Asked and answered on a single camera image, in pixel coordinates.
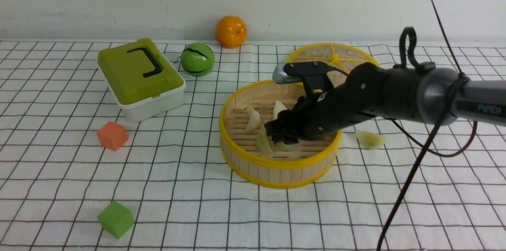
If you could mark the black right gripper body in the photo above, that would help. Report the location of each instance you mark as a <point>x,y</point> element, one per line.
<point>316,116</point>

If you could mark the white dumpling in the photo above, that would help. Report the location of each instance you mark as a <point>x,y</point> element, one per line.
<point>277,109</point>
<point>254,119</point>

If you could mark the green dumpling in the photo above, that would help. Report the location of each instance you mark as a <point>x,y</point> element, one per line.
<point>281,146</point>
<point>370,140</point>
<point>262,143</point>

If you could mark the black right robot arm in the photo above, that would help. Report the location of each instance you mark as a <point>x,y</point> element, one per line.
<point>425,94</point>

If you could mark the woven bamboo steamer lid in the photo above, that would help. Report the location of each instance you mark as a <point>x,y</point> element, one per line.
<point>343,57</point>

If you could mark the orange toy fruit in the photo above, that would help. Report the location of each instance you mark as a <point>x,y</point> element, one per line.
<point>231,32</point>

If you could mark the green toy ball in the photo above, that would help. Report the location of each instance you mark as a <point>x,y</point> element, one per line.
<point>197,59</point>

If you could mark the green white lunch box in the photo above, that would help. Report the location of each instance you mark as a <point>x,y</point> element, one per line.
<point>143,81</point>

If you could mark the orange foam cube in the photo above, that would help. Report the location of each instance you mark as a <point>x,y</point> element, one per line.
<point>112,136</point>

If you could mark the green foam cube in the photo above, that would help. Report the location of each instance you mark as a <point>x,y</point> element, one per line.
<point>116,219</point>

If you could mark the white checkered tablecloth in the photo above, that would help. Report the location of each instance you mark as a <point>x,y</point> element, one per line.
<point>56,177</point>

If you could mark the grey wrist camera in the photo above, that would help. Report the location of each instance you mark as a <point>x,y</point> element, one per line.
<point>312,75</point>

